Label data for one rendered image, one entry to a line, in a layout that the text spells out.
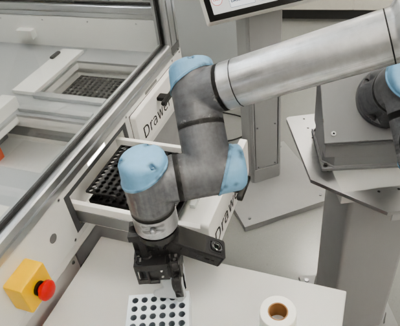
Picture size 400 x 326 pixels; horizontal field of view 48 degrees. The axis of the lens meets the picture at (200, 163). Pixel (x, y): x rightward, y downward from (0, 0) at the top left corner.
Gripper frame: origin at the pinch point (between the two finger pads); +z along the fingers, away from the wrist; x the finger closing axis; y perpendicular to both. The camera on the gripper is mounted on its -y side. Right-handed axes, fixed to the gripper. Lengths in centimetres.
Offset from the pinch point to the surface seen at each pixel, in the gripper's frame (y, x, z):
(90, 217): 20.9, -18.3, -5.0
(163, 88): 5, -64, -10
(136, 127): 12.1, -46.9, -8.5
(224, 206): -9.5, -15.2, -7.9
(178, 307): 1.2, 2.4, 1.4
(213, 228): -6.9, -8.5, -8.6
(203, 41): -5, -201, 39
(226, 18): -16, -99, -15
